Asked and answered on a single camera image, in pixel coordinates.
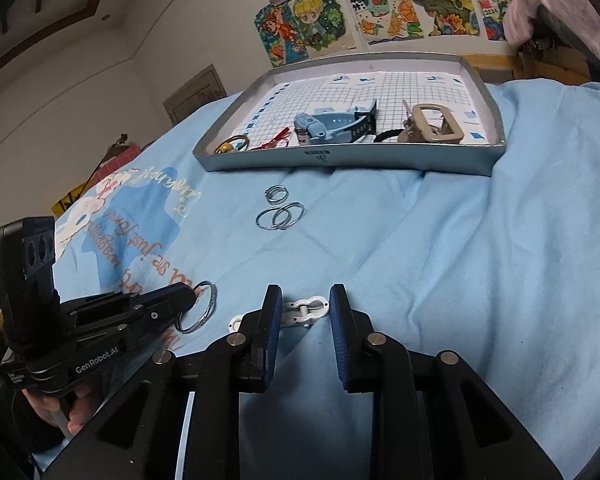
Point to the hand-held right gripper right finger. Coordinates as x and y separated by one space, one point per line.
340 350

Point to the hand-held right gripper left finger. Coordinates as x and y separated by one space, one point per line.
272 360

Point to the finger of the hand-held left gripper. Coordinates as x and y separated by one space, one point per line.
150 319
170 295

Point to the large silver bangle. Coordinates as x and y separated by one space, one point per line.
211 305

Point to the white plastic clip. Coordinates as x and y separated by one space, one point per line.
305 307

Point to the small red clip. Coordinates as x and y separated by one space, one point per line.
272 143

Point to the grey cardboard tray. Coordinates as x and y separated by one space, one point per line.
380 160

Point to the blue smartwatch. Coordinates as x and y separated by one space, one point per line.
330 122

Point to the person's left hand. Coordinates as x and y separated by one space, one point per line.
80 405

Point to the yellow object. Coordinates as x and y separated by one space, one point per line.
72 201

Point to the red checkered cloth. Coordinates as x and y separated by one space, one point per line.
122 157

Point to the wooden headboard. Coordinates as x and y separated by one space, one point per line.
550 70

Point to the pink floral cloth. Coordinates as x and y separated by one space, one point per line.
525 10

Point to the small wall door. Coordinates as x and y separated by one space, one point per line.
195 95

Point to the group of wall drawings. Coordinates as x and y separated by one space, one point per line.
380 0

